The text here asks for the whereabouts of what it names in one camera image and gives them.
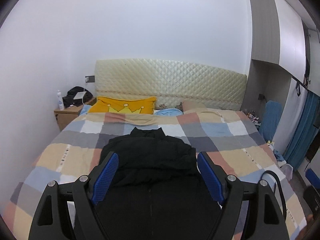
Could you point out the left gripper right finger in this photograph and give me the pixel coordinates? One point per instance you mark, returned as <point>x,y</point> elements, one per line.
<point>265,219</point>

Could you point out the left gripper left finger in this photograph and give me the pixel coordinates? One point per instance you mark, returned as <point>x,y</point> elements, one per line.
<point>67,211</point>

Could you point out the black puffer jacket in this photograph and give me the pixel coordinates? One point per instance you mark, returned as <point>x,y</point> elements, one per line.
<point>157,191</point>

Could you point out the plaid patchwork duvet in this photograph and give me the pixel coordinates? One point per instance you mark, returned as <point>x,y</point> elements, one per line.
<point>229,138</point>

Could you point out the blue curtain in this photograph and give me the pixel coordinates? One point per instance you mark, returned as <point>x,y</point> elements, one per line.
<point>305,132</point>

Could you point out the wooden nightstand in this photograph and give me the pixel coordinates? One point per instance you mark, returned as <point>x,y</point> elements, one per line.
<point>66,116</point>

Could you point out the white spray bottle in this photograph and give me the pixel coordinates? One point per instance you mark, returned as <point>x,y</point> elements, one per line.
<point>60,101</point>

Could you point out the blue cloth on chair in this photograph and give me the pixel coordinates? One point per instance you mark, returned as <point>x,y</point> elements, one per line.
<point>270,121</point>

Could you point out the black bag on nightstand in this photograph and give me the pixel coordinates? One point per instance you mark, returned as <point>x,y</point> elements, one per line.
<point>69,101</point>

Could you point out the white charger on bag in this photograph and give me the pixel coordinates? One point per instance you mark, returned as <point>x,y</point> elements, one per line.
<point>79,95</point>

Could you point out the yellow crown pillow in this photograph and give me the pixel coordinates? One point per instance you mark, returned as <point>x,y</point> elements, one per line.
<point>121,106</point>

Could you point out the beige pillow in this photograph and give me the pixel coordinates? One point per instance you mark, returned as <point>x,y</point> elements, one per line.
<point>192,106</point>

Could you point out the light blue pillow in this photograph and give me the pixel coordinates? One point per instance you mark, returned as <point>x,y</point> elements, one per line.
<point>168,112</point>

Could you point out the cream quilted headboard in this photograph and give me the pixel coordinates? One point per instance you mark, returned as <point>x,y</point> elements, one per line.
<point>171,82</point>

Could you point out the grey overhead cabinet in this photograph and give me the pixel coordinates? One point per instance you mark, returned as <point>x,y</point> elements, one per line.
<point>278,36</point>

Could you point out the black wall switch right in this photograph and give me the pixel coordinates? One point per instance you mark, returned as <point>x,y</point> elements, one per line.
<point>261,97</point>

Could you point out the grey wall socket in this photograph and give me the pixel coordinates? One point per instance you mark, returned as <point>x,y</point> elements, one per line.
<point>90,79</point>

